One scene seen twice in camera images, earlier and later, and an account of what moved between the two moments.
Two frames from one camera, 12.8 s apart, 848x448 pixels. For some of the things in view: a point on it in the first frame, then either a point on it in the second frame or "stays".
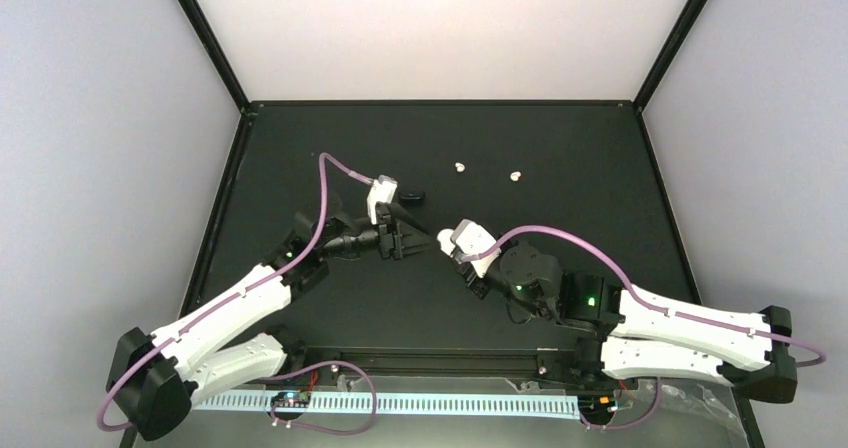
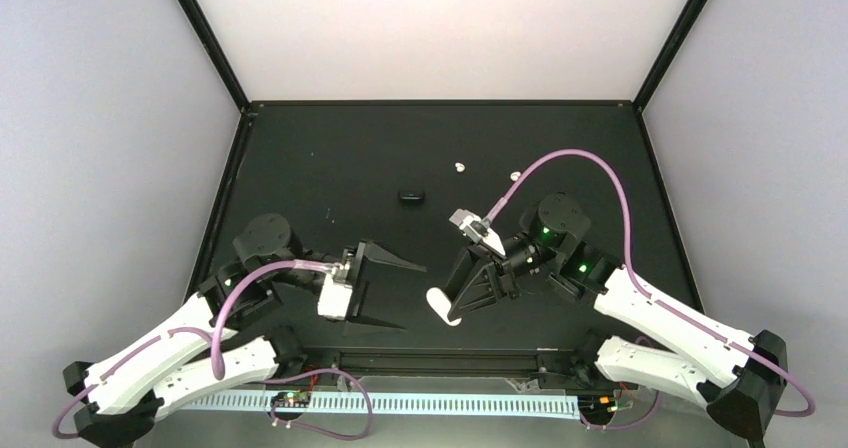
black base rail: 512,361 stays
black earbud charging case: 412,197 stays
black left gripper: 390,242 to 371,249
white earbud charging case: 444,238 to 442,304
